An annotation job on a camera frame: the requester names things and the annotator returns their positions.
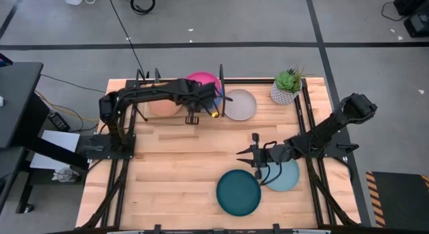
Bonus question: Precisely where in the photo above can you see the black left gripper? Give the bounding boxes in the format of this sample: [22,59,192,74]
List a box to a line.
[184,81,234,125]

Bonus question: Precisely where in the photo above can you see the peach plate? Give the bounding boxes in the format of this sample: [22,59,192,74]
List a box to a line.
[148,99,184,117]

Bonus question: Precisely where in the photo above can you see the black coiled cable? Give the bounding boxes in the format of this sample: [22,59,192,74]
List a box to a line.
[129,0,156,15]

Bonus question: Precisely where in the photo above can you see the dark teal plate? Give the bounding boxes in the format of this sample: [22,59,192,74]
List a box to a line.
[216,169,262,217]

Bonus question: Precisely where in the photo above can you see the black looped gripper cable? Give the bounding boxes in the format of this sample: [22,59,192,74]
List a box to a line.
[259,139,284,187]

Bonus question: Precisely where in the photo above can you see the clear plastic bag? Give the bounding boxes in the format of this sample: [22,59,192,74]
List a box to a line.
[52,166,80,184]

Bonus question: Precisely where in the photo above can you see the black equipment case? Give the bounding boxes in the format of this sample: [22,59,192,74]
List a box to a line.
[393,0,429,17]

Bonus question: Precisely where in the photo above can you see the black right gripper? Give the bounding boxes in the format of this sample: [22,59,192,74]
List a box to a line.
[235,132,296,180]

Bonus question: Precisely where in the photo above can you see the black wire dish rack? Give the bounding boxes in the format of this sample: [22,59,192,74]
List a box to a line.
[133,64,226,127]

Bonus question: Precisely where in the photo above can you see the black box with cable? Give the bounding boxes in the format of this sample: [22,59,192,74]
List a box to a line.
[404,11,429,39]

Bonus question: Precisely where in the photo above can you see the pink plate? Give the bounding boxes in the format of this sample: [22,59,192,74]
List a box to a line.
[185,71,222,94]

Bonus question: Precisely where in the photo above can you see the long black cable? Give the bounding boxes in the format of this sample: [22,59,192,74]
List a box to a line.
[106,0,147,78]

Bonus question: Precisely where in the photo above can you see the black mat with hazard stripes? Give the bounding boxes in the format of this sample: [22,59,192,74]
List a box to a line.
[365,171,429,228]

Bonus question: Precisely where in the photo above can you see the black power adapter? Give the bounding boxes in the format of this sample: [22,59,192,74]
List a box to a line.
[48,112,72,132]

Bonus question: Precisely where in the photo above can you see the yellow floor cable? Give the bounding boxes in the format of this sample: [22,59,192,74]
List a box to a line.
[34,89,100,123]

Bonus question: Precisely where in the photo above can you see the light blue-grey plate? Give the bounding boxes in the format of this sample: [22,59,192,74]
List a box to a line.
[259,158,300,192]

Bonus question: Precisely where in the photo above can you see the grey taupe plate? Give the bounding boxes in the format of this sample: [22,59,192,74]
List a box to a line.
[223,89,257,121]

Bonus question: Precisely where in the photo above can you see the white flat board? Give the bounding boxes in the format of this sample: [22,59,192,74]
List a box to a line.
[29,129,81,170]

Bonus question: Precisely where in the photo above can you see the black aluminium rig frame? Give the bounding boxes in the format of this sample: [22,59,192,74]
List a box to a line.
[78,78,362,234]

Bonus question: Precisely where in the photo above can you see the black desk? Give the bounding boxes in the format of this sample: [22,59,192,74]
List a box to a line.
[0,61,90,215]

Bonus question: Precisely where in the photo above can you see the green succulent plant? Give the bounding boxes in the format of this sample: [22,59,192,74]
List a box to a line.
[274,64,305,94]

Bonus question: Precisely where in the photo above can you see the thin black desk cable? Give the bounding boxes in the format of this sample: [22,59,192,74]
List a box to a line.
[40,74,107,94]

